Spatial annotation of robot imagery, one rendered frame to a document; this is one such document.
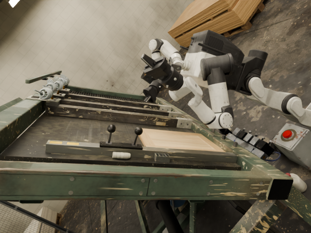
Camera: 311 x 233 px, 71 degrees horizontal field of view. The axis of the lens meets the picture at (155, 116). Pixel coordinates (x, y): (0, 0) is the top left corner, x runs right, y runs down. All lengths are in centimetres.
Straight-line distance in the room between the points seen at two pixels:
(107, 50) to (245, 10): 376
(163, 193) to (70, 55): 593
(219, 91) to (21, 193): 91
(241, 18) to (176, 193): 408
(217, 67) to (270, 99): 61
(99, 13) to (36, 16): 159
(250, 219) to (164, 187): 51
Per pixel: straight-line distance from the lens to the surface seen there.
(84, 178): 80
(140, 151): 105
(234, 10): 461
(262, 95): 154
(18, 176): 83
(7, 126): 107
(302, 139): 113
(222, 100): 112
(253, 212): 123
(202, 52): 126
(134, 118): 163
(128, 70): 670
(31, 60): 661
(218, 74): 113
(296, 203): 129
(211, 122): 109
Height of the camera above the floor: 176
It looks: 20 degrees down
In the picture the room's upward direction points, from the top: 52 degrees counter-clockwise
